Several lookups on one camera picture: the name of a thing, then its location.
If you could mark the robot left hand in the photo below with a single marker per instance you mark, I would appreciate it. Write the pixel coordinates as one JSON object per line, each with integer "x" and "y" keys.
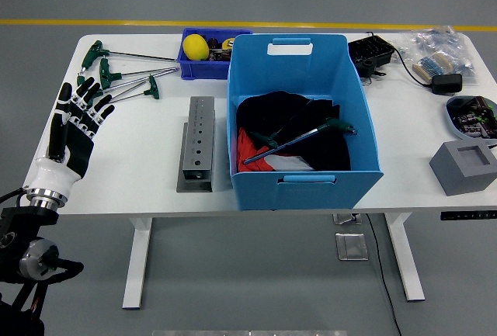
{"x": 74, "y": 146}

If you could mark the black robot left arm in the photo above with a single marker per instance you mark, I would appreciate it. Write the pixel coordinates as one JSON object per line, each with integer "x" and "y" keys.
{"x": 19, "y": 235}

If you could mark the grey block with square recess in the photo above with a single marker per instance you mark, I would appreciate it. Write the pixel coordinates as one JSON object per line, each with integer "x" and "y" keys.
{"x": 458, "y": 177}

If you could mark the grey metal wrench rack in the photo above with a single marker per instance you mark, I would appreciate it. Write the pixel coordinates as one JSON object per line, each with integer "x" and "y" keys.
{"x": 198, "y": 146}

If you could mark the black plastic tray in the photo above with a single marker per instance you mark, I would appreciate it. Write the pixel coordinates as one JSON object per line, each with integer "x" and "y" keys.
{"x": 370, "y": 52}

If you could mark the large light blue box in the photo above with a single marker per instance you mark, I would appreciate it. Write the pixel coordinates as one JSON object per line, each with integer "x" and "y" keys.
{"x": 299, "y": 76}

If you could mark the beige resistor strip bundle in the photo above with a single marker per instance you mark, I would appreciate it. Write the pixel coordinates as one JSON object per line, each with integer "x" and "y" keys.
{"x": 431, "y": 66}

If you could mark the pile of electronic parts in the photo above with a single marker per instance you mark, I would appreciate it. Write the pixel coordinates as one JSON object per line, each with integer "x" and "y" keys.
{"x": 473, "y": 118}

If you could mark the yellow lemon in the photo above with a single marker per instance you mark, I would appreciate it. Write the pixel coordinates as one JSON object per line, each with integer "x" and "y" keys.
{"x": 196, "y": 47}

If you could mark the white table leg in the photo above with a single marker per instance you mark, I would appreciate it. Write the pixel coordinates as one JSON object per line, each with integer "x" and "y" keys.
{"x": 407, "y": 266}
{"x": 136, "y": 266}

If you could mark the small dark blue bin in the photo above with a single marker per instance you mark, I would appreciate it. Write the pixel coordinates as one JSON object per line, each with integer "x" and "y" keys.
{"x": 202, "y": 70}

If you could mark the small metal floor plate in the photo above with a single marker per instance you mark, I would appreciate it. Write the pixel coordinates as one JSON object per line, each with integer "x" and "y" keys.
{"x": 345, "y": 219}

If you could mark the dark round part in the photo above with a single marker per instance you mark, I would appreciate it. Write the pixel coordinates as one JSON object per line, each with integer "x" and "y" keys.
{"x": 213, "y": 43}

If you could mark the clear plastic component bags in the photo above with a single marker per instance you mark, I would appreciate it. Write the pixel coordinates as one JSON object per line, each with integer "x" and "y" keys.
{"x": 438, "y": 41}

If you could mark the dark brown parts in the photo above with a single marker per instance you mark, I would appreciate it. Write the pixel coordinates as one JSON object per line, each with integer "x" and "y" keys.
{"x": 219, "y": 56}

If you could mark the black table control panel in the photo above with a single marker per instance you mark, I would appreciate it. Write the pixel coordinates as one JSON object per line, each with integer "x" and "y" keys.
{"x": 466, "y": 215}

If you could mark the yellow tape measure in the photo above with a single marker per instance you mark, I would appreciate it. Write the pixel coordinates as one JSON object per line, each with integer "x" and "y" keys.
{"x": 228, "y": 43}

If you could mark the black power adapter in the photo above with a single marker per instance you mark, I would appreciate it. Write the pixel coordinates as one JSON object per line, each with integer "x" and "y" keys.
{"x": 446, "y": 84}

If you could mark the red cloth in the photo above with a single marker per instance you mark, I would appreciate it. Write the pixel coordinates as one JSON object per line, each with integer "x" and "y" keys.
{"x": 248, "y": 153}

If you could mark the large metal floor plate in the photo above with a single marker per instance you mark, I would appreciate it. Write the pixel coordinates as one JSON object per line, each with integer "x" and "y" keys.
{"x": 351, "y": 246}

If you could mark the white grey cloth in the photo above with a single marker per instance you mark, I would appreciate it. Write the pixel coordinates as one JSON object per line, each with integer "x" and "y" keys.
{"x": 291, "y": 162}

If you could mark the light blue plate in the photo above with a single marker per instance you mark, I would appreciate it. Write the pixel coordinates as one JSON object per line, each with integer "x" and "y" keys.
{"x": 452, "y": 126}

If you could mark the black cloth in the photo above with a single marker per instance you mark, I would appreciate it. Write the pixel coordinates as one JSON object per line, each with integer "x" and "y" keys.
{"x": 291, "y": 115}

